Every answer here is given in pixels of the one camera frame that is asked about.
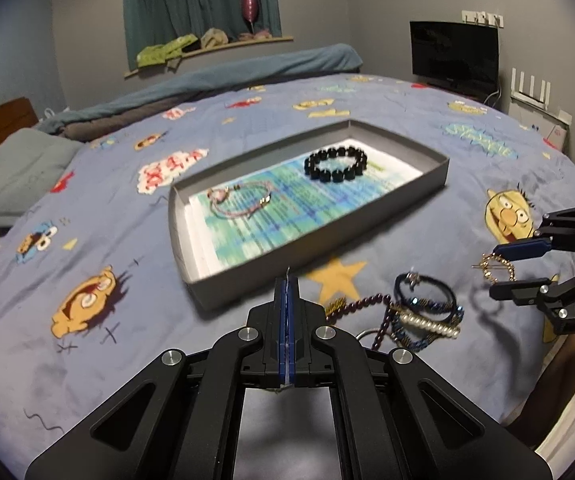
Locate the teal duvet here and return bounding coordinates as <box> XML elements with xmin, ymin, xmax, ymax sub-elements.
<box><xmin>40</xmin><ymin>42</ymin><xmax>363</xmax><ymax>133</ymax></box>

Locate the green cloth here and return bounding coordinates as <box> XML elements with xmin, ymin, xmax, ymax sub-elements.
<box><xmin>136</xmin><ymin>34</ymin><xmax>199</xmax><ymax>68</ymax></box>

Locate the cartoon printed bedsheet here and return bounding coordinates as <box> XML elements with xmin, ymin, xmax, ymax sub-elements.
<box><xmin>0</xmin><ymin>74</ymin><xmax>575</xmax><ymax>456</ymax></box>

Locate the gold chain bracelet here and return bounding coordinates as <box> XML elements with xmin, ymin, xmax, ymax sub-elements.
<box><xmin>477</xmin><ymin>254</ymin><xmax>518</xmax><ymax>284</ymax></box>

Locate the beige cloth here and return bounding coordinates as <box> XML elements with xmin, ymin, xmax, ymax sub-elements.
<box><xmin>200</xmin><ymin>27</ymin><xmax>229</xmax><ymax>49</ymax></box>

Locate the grey blanket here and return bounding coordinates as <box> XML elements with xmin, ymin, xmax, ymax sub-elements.
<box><xmin>63</xmin><ymin>104</ymin><xmax>173</xmax><ymax>142</ymax></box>

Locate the pink cord bracelet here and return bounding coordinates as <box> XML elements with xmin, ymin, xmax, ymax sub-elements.
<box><xmin>206</xmin><ymin>182</ymin><xmax>274</xmax><ymax>221</ymax></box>

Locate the white box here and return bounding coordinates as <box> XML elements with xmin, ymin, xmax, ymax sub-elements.
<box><xmin>510</xmin><ymin>100</ymin><xmax>573</xmax><ymax>151</ymax></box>

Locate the grey cardboard tray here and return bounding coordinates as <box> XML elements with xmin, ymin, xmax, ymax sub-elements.
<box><xmin>167</xmin><ymin>119</ymin><xmax>452</xmax><ymax>312</ymax></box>

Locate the grey pillow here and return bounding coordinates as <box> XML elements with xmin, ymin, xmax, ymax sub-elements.
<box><xmin>0</xmin><ymin>127</ymin><xmax>86</xmax><ymax>229</ymax></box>

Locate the dark blue beaded bracelet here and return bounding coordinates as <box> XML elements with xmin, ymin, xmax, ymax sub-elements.
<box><xmin>391</xmin><ymin>295</ymin><xmax>466</xmax><ymax>354</ymax></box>

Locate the purple bead bracelet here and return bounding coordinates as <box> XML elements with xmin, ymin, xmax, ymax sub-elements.
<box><xmin>325</xmin><ymin>294</ymin><xmax>401</xmax><ymax>353</ymax></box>

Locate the red wine glass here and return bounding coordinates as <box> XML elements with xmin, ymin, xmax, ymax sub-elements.
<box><xmin>240</xmin><ymin>0</ymin><xmax>260</xmax><ymax>31</ymax></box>

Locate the wooden window sill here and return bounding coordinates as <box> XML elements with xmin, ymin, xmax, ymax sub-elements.
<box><xmin>124</xmin><ymin>35</ymin><xmax>294</xmax><ymax>80</ymax></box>

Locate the person's right forearm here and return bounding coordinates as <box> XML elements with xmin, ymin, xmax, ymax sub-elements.
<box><xmin>510</xmin><ymin>332</ymin><xmax>575</xmax><ymax>453</ymax></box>

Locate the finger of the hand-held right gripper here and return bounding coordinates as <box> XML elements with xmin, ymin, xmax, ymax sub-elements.
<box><xmin>491</xmin><ymin>204</ymin><xmax>575</xmax><ymax>262</ymax></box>
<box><xmin>489</xmin><ymin>270</ymin><xmax>575</xmax><ymax>339</ymax></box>

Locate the black television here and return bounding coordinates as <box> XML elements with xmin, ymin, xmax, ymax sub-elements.
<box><xmin>410</xmin><ymin>20</ymin><xmax>499</xmax><ymax>96</ymax></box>

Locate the white router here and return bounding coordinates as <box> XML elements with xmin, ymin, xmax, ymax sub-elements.
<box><xmin>510</xmin><ymin>67</ymin><xmax>553</xmax><ymax>107</ymax></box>

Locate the teal curtain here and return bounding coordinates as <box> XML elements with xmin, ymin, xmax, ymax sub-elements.
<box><xmin>121</xmin><ymin>0</ymin><xmax>283</xmax><ymax>68</ymax></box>

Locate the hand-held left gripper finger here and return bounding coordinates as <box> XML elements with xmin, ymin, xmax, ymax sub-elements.
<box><xmin>286</xmin><ymin>280</ymin><xmax>553</xmax><ymax>480</ymax></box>
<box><xmin>24</xmin><ymin>280</ymin><xmax>287</xmax><ymax>480</ymax></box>

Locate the black bead bracelet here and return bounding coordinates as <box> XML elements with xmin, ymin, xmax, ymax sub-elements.
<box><xmin>303</xmin><ymin>145</ymin><xmax>368</xmax><ymax>184</ymax></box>

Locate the black hair tie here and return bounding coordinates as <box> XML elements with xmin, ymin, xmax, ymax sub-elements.
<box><xmin>395</xmin><ymin>272</ymin><xmax>456</xmax><ymax>312</ymax></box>

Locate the pearl hair clip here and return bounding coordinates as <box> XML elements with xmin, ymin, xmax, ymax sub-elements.
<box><xmin>396</xmin><ymin>310</ymin><xmax>461</xmax><ymax>339</ymax></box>

